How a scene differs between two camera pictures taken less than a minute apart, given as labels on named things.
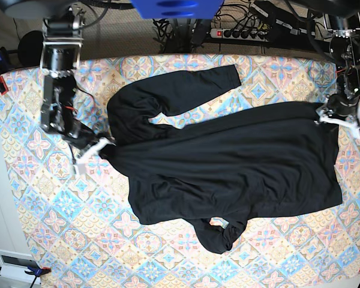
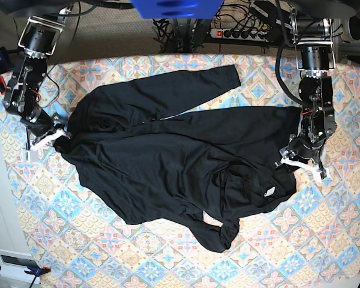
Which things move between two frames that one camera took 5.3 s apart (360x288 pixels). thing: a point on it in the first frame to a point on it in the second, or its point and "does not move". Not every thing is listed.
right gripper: (342, 108) to (300, 151)
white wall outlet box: (14, 264) does not move
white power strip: (240, 34) does not move
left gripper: (84, 139) to (41, 130)
